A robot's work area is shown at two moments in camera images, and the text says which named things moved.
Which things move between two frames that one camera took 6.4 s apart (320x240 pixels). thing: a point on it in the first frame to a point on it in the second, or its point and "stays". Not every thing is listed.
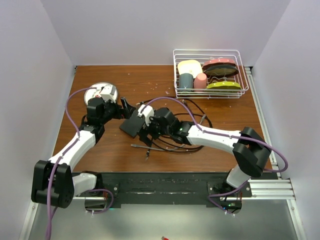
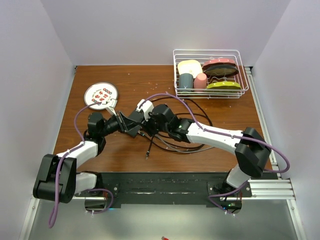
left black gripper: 124,113 to 126,124
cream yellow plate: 192,66 stays
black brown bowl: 220,70 stays
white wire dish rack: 209,74 stays
